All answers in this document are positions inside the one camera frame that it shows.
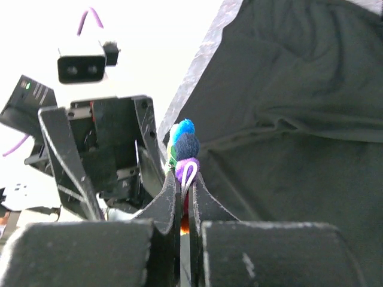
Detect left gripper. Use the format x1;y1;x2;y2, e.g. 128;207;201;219
38;96;165;221

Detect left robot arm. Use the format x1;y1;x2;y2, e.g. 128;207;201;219
1;76;165;219

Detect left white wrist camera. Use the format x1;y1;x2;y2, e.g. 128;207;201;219
57;39;120;84

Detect black polo shirt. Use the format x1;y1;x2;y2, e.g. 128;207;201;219
159;1;382;286

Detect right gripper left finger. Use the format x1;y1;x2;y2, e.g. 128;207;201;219
1;172;181;286

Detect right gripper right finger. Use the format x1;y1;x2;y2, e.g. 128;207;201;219
189;175;366;286

